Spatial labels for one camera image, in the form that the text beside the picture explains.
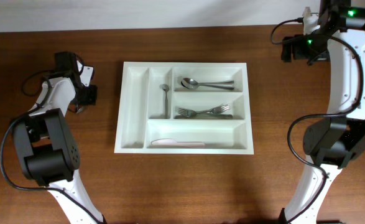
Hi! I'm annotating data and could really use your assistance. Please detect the small steel teaspoon sideways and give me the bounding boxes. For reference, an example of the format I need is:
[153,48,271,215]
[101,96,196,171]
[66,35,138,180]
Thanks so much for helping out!
[160,84,169,119]

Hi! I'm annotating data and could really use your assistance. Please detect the pink plastic knife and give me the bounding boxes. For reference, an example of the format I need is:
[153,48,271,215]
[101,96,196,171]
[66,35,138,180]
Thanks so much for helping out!
[151,138,205,148]

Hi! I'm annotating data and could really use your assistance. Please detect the steel fork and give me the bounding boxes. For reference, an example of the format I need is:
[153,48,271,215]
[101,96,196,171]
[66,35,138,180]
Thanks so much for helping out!
[175,108,233,119]
[197,105,231,114]

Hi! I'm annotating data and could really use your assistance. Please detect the steel tablespoon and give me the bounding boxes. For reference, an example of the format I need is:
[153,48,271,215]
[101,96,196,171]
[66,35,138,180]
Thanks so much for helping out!
[181,77,235,91]
[177,76,235,88]

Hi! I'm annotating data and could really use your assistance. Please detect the small steel teaspoon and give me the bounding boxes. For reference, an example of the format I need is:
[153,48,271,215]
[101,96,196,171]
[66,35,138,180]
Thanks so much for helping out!
[76,106,86,114]

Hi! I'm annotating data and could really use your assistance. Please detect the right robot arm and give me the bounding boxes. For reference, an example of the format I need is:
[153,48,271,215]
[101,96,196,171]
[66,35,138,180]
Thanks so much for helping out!
[278,0,365,223]

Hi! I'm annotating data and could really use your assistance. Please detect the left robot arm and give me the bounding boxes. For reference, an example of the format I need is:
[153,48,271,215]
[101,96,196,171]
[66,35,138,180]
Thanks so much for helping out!
[3,52,106,223]

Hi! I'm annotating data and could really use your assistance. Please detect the white plastic cutlery tray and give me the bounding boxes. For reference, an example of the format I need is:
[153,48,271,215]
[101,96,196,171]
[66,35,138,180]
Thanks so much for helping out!
[114,62,254,155]

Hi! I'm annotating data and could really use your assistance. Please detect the left black cable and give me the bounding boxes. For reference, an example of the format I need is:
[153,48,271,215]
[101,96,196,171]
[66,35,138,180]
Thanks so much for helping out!
[0,52,105,224]

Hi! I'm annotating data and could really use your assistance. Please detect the black cable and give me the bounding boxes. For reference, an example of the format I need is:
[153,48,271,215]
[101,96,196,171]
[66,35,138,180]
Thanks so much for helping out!
[269,17,365,224]
[0,52,105,224]

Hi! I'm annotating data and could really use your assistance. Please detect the right black cable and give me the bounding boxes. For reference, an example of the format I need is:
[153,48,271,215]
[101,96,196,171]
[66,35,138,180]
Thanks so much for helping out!
[269,17,365,224]

